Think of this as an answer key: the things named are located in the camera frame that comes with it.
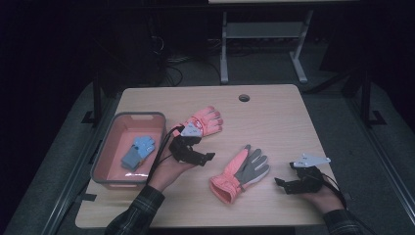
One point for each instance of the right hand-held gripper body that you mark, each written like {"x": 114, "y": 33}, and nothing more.
{"x": 308, "y": 181}

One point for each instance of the pink glove with red print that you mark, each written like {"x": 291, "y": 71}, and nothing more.
{"x": 208, "y": 119}

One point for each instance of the black stand post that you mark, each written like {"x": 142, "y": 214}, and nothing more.
{"x": 366, "y": 98}
{"x": 97, "y": 101}

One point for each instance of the grey metal rail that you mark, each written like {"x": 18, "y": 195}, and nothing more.
{"x": 75, "y": 169}
{"x": 381, "y": 156}

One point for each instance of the white metal stand frame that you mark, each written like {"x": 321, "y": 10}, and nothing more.
{"x": 261, "y": 30}

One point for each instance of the person's left hand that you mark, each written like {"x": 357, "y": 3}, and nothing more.
{"x": 166, "y": 169}

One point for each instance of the pink glove with grey palm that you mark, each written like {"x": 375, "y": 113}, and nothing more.
{"x": 228, "y": 182}

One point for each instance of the person's right hand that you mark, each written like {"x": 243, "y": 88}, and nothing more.
{"x": 323, "y": 199}

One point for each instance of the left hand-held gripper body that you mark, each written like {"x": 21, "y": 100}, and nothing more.
{"x": 182, "y": 148}

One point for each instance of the pink plastic basin grey rim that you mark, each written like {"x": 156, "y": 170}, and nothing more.
{"x": 114, "y": 163}

